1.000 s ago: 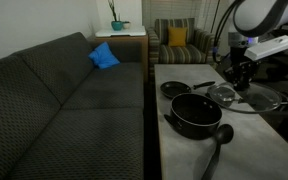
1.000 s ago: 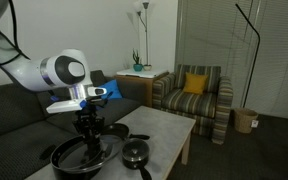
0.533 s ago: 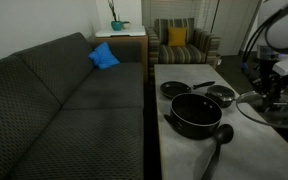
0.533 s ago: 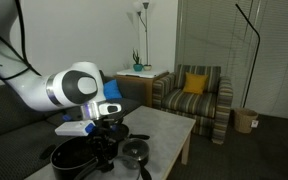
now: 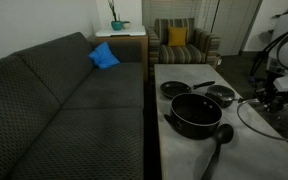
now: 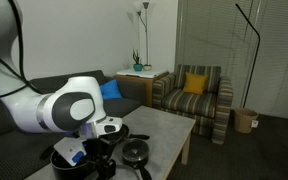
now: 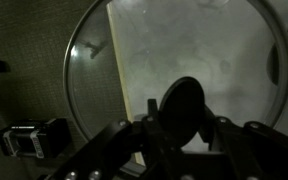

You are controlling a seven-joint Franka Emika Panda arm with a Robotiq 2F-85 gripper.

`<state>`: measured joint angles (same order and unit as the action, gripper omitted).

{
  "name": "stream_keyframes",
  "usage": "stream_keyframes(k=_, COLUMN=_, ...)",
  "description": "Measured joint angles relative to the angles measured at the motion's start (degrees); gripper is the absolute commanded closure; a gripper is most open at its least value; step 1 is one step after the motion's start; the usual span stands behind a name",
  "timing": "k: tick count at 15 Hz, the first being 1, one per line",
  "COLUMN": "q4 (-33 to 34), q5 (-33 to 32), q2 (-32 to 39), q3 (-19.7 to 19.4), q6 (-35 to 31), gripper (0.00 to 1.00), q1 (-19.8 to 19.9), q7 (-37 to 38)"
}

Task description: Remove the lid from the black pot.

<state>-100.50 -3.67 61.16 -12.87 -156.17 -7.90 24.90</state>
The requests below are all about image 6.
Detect striped armchair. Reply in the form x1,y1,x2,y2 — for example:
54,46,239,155
151,64,234,145

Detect teal pot with plant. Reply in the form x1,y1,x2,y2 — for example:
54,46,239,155
131,48,144,72

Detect large black pot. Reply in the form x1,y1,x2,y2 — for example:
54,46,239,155
39,144,98,180

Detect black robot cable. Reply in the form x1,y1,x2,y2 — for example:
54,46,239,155
0,0,44,99

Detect black frying pan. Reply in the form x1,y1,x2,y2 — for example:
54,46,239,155
103,123,151,142

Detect dark grey fabric sofa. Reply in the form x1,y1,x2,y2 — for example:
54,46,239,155
0,69,148,180

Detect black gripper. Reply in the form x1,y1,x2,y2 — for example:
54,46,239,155
83,135,119,180

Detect small black saucepan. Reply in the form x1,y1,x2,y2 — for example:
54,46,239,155
121,138,153,180

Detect small glass saucepan lid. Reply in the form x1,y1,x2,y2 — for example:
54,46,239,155
122,138,150,160

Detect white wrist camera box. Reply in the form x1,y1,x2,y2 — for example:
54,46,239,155
53,136,88,167

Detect black thin floor lamp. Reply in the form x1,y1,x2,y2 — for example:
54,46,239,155
235,3,262,109

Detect white floor lamp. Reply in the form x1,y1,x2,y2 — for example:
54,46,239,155
132,0,152,68

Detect blue throw pillow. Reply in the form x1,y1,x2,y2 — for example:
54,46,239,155
98,79,123,101

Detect yellow cushion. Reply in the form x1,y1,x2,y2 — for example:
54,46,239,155
182,72,210,95

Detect wicker waste basket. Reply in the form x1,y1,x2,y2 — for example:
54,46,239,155
233,107,260,134

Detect window blinds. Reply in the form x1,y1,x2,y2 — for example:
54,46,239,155
174,0,288,122

